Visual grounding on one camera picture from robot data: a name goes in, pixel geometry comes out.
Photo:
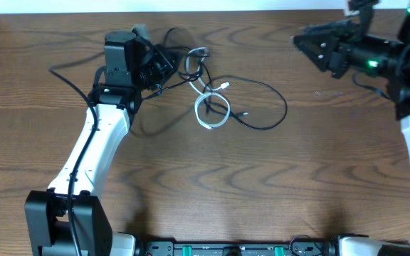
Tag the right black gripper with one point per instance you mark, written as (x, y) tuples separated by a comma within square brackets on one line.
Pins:
[(330, 48)]

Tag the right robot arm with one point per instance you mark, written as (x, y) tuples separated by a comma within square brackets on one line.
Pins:
[(380, 57)]

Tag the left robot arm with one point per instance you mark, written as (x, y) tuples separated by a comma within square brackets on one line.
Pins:
[(68, 218)]

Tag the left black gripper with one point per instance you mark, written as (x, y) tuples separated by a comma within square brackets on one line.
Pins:
[(170, 63)]

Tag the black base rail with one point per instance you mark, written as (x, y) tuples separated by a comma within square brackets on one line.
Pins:
[(301, 245)]

